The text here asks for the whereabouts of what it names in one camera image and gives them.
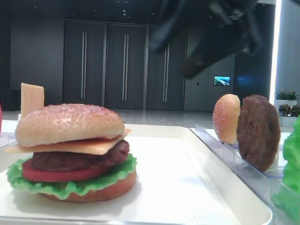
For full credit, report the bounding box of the upright brown meat patty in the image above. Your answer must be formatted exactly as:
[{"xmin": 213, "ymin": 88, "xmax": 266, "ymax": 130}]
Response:
[{"xmin": 236, "ymin": 94, "xmax": 280, "ymax": 172}]

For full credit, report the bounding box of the upright bun half right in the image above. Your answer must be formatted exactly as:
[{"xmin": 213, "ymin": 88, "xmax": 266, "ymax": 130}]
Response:
[{"xmin": 212, "ymin": 94, "xmax": 240, "ymax": 144}]

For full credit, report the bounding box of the upright green lettuce leaf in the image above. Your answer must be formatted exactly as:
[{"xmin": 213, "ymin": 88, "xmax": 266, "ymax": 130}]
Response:
[{"xmin": 272, "ymin": 115, "xmax": 300, "ymax": 224}]

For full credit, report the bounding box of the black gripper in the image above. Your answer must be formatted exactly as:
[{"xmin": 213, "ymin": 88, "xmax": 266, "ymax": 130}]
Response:
[{"xmin": 151, "ymin": 0, "xmax": 262, "ymax": 79}]

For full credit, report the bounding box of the white rectangular metal tray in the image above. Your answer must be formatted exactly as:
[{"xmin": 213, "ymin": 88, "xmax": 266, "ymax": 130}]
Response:
[{"xmin": 0, "ymin": 124, "xmax": 273, "ymax": 225}]

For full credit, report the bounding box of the potted flower planter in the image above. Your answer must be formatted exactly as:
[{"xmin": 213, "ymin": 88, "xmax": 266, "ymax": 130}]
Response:
[{"xmin": 274, "ymin": 89, "xmax": 300, "ymax": 127}]

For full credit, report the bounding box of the small wall screen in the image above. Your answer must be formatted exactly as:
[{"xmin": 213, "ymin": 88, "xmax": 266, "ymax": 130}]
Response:
[{"xmin": 214, "ymin": 76, "xmax": 230, "ymax": 86}]

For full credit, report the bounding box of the red tomato slice in burger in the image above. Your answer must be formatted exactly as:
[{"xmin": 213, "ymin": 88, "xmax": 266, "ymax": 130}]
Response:
[{"xmin": 22, "ymin": 158, "xmax": 112, "ymax": 182}]

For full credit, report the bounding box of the brown patty in burger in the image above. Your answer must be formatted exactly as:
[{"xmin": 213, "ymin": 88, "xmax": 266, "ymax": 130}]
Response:
[{"xmin": 32, "ymin": 140, "xmax": 130, "ymax": 171}]

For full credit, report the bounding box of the green lettuce in burger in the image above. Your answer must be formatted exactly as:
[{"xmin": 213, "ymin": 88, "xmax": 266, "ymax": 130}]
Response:
[{"xmin": 6, "ymin": 153, "xmax": 137, "ymax": 200}]

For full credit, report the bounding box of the bottom bun in burger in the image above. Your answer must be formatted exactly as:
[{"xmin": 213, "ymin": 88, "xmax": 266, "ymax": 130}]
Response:
[{"xmin": 42, "ymin": 171, "xmax": 137, "ymax": 203}]

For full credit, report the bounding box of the sesame top bun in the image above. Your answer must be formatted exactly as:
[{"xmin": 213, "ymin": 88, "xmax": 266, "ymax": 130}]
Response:
[{"xmin": 15, "ymin": 103, "xmax": 125, "ymax": 148}]

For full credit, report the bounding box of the orange cheese slice on burger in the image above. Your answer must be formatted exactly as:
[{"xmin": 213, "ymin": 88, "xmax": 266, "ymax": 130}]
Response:
[{"xmin": 4, "ymin": 129, "xmax": 131, "ymax": 155}]

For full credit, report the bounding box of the upright orange cheese slice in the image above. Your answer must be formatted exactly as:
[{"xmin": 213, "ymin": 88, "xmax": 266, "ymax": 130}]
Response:
[{"xmin": 19, "ymin": 83, "xmax": 45, "ymax": 120}]

